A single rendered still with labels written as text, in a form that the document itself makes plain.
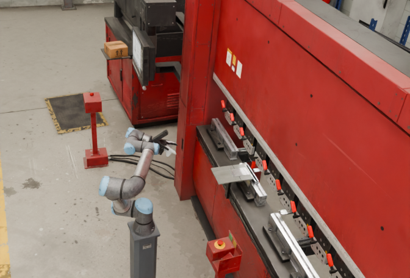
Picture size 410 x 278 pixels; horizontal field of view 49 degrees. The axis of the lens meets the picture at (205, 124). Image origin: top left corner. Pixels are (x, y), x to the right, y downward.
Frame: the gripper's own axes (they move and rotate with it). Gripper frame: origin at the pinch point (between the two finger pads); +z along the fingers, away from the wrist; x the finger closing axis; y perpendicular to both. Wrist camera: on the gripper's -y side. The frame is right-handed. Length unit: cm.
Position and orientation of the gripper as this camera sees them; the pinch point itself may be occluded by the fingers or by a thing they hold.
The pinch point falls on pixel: (177, 149)
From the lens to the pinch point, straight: 303.7
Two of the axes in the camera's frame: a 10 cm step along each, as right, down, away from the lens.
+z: 9.2, 3.7, 1.5
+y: -4.0, 8.6, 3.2
